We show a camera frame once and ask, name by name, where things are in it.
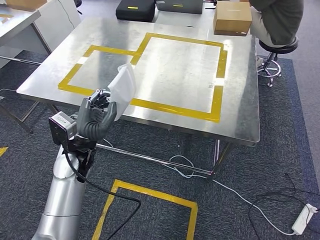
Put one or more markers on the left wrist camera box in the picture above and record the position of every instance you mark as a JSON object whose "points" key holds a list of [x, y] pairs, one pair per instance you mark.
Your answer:
{"points": [[62, 127]]}

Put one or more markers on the steel table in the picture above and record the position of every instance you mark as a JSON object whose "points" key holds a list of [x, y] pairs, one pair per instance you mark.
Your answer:
{"points": [[15, 26]]}

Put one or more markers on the black zip case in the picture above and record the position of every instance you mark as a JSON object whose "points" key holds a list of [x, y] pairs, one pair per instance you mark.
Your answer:
{"points": [[135, 11]]}

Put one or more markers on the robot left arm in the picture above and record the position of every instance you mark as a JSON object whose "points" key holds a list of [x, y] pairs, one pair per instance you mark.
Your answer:
{"points": [[65, 198]]}

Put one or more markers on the person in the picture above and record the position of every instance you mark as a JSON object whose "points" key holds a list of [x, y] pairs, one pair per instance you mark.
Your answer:
{"points": [[277, 20]]}

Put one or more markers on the white cabinet panel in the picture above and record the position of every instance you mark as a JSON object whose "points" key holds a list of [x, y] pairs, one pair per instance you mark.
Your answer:
{"points": [[60, 23]]}

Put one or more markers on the white desk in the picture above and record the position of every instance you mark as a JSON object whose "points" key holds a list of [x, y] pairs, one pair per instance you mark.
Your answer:
{"points": [[180, 21]]}

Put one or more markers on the black round stool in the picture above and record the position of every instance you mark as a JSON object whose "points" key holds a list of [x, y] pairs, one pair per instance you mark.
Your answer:
{"points": [[280, 49]]}

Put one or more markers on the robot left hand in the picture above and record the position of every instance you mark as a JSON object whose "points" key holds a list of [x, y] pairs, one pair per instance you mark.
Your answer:
{"points": [[92, 121]]}

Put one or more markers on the white plastic car part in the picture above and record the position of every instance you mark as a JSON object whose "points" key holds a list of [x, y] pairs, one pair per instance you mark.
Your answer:
{"points": [[124, 89]]}

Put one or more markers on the brown cardboard box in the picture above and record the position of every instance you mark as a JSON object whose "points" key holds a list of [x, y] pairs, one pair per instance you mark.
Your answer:
{"points": [[232, 18], [25, 4]]}

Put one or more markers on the steel workbench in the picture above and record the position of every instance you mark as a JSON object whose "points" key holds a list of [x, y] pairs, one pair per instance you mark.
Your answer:
{"points": [[175, 73]]}

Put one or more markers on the white power strip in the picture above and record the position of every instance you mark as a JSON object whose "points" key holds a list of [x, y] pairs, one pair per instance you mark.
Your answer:
{"points": [[303, 220]]}

